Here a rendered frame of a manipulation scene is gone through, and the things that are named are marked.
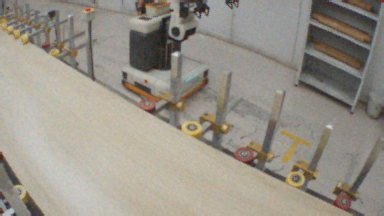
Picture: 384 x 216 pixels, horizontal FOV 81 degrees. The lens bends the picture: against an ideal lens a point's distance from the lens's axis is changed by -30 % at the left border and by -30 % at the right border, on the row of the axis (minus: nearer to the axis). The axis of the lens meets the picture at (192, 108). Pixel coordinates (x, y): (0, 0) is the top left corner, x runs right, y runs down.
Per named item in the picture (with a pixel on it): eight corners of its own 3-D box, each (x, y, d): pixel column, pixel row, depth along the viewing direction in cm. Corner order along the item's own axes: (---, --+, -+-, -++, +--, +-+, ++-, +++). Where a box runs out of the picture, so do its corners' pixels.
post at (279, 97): (256, 171, 140) (279, 86, 112) (261, 174, 139) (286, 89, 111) (252, 176, 138) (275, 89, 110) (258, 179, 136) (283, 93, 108)
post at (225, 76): (213, 153, 153) (224, 66, 125) (219, 156, 151) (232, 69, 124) (209, 157, 151) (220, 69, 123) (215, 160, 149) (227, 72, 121)
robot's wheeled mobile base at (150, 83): (120, 86, 312) (119, 65, 297) (160, 64, 354) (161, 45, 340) (168, 112, 281) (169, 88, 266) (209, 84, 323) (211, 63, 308)
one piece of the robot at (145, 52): (127, 75, 303) (128, 1, 255) (163, 57, 340) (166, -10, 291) (150, 87, 288) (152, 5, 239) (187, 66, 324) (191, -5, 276)
